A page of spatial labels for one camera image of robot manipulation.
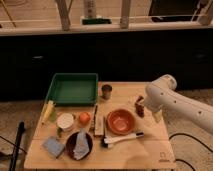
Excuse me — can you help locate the dark red grape bunch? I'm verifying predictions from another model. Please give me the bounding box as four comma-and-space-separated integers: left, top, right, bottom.
135, 96, 144, 118

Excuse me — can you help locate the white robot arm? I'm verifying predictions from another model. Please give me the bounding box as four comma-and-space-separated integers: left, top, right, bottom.
143, 74, 213, 135

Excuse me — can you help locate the green plastic tray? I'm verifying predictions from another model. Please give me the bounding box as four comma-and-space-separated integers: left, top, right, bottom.
46, 73, 98, 106

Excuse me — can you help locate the orange red bowl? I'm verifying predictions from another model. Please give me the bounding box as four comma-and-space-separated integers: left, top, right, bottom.
107, 109, 135, 135

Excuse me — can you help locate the small dark metal cup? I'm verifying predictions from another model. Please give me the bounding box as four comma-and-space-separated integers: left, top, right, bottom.
101, 84, 112, 100

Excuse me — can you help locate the wooden block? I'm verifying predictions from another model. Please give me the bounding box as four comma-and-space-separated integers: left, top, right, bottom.
94, 113, 104, 136

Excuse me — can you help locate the orange tomato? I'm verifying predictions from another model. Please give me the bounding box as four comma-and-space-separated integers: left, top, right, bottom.
79, 112, 91, 125

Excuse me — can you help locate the crumpled white cloth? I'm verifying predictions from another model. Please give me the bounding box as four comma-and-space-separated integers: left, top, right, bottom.
73, 129, 89, 160

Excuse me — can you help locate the dark brown plate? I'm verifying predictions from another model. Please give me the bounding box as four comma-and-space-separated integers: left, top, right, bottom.
65, 132, 93, 160

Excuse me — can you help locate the white round container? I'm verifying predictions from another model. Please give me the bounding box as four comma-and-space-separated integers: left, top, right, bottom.
56, 113, 74, 131

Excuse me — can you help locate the yellow corn cob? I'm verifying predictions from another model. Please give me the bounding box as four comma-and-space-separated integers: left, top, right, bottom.
42, 100, 54, 124

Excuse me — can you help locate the blue sponge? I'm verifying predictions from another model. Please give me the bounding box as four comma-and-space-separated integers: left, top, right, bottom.
42, 137, 65, 158

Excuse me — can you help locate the green object on shelf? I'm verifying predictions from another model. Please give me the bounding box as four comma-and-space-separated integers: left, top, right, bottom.
82, 18, 112, 25

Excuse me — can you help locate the black pole stand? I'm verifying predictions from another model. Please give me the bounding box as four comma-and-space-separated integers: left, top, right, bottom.
9, 122, 25, 171

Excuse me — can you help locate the black floor cable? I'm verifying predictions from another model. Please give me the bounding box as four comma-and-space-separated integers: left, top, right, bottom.
168, 133, 213, 171

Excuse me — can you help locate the white handled black brush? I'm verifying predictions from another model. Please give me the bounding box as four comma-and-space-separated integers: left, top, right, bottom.
101, 132, 144, 148

